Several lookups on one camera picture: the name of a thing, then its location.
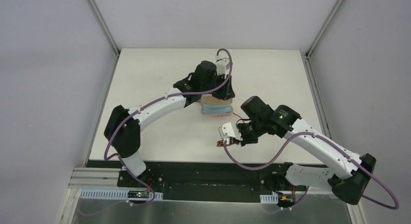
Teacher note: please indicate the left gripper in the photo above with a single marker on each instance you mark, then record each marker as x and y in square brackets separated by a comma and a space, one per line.
[223, 92]

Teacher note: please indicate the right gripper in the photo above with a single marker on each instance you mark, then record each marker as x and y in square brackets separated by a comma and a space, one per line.
[245, 140]

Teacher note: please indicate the blue cleaning cloth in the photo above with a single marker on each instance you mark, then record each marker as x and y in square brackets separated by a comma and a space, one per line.
[216, 109]

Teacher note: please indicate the pink glasses case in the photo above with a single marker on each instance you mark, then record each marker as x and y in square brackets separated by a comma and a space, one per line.
[210, 100]

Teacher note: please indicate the brown frame sunglasses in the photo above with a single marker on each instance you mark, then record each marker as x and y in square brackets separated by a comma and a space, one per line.
[229, 142]

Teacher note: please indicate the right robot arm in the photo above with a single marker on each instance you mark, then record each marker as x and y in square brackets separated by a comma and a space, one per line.
[345, 173]

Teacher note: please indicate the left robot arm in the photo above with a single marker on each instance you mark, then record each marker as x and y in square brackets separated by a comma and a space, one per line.
[124, 127]

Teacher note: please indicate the right white cable duct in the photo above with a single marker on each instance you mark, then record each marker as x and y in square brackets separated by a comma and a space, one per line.
[269, 199]

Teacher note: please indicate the white cable duct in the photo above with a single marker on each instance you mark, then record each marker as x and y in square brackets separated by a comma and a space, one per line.
[269, 199]
[116, 194]

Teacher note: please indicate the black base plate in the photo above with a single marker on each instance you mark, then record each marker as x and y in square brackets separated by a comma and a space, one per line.
[210, 182]

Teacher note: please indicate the left white cable duct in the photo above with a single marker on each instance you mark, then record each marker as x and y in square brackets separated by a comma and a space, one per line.
[116, 194]

